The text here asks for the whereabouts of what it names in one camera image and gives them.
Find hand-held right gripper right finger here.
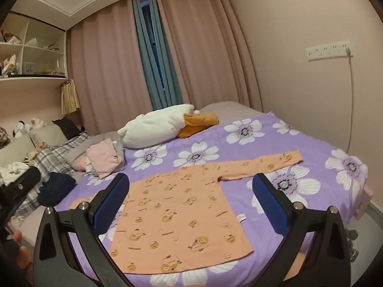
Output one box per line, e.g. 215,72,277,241
252,173,351,287

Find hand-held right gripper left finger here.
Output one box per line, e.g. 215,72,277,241
33,173,130,287

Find orange printed long-sleeve shirt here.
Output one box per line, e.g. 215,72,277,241
68,150,303,274

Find white printed clothes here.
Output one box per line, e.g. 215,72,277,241
0,161,30,186

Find person's left hand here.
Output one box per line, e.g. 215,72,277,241
6,231,33,271

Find navy dark cloth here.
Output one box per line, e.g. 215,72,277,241
37,172,78,207

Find grey plaid blanket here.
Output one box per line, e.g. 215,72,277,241
18,132,90,216

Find pink folded garment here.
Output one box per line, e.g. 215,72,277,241
87,140,124,179

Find multicoloured patterned cloth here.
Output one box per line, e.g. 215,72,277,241
0,127,11,148

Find grey folded garment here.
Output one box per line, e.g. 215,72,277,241
113,142,126,168

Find black and white plush toy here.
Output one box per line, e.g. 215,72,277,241
12,120,33,138

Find purple floral bed sheet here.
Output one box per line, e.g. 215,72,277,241
54,110,369,287

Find dark brown cloth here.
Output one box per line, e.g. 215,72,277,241
52,116,86,139

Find white goose plush toy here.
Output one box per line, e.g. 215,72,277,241
117,104,220,149

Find pink printed box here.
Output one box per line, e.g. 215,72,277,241
355,184,374,219

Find plush toy on shelf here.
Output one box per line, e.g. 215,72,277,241
1,54,17,77

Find pink curtain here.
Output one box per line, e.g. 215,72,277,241
156,0,264,112
66,0,153,132

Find blue curtain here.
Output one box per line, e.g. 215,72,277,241
132,0,184,111

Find white wall shelf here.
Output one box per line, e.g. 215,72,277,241
0,12,69,88

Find white power cable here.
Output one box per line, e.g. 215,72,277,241
345,48,355,153

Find white wall power strip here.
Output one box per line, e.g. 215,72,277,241
306,40,354,62

